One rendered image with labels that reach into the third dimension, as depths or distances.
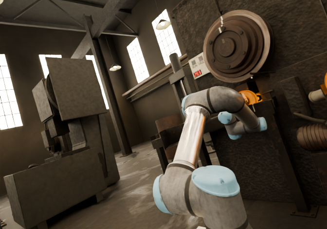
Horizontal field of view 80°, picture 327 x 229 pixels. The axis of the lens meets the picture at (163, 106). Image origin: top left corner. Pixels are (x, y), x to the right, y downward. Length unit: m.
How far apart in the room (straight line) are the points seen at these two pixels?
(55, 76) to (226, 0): 2.65
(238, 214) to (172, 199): 0.18
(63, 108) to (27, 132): 7.51
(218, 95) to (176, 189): 0.42
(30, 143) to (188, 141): 10.16
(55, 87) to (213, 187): 3.06
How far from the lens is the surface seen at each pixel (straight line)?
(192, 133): 0.75
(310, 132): 1.21
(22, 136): 10.71
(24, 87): 11.28
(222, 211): 0.57
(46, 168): 2.92
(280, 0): 1.56
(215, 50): 1.42
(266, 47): 1.37
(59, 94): 3.36
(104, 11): 8.10
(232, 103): 0.85
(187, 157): 0.69
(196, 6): 1.85
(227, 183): 0.55
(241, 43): 1.35
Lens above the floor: 0.77
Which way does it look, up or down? 5 degrees up
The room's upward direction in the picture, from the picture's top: 18 degrees counter-clockwise
